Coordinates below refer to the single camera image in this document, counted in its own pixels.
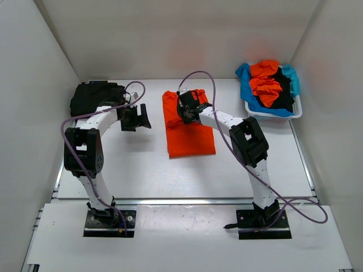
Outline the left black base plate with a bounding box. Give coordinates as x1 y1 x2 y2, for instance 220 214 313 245
83 208 137 238

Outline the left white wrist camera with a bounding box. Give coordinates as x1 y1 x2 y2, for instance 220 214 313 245
125 92 139 104

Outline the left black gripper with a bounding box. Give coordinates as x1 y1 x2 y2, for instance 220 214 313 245
119 103 150 131

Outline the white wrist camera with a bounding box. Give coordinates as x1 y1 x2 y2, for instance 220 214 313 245
176 88 189 96
125 92 139 104

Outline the blue t shirt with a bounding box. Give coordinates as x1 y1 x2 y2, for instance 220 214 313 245
235 63 301 116

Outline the black label sticker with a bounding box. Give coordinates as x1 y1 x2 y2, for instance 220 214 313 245
88 80 108 84

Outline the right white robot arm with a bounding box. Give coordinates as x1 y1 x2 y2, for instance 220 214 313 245
176 89 280 228

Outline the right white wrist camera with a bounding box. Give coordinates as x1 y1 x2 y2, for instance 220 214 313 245
176 88 189 96

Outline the white plastic laundry basket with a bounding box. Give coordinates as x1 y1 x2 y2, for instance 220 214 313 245
244 65 303 123

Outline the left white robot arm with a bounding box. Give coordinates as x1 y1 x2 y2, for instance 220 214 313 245
63 92 151 231

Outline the orange t shirt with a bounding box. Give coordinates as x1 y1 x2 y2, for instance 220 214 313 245
162 91 216 159
250 60 282 108

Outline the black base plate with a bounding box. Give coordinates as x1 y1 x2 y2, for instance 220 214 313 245
83 208 137 238
224 210 292 240

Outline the black t shirt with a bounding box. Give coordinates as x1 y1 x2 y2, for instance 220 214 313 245
70 82 126 117
254 67 293 113

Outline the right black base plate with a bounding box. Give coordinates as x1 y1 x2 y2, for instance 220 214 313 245
224 210 292 240

